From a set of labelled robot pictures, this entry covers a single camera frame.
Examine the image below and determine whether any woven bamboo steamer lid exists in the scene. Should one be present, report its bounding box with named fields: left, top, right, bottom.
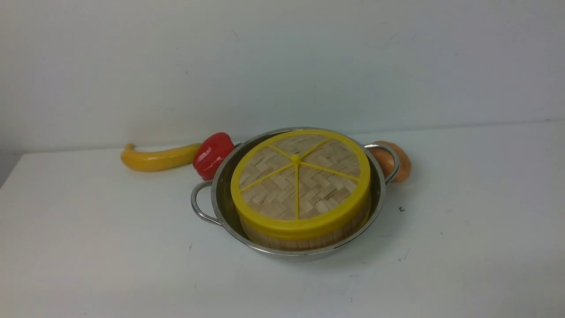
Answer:
left=230, top=129, right=371, bottom=240

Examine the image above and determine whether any bamboo steamer basket yellow rim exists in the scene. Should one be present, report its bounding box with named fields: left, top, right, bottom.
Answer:
left=241, top=198, right=371, bottom=251

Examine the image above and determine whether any stainless steel pot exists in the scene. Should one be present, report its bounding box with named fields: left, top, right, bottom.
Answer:
left=190, top=127, right=399, bottom=260

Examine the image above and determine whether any red toy bell pepper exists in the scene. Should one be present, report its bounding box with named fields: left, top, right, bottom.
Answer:
left=192, top=132, right=235, bottom=181

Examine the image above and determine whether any yellow toy banana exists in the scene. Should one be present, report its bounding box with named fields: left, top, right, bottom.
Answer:
left=120, top=143, right=202, bottom=172

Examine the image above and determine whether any orange toy potato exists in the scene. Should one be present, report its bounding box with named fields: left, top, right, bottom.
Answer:
left=368, top=141, right=412, bottom=183

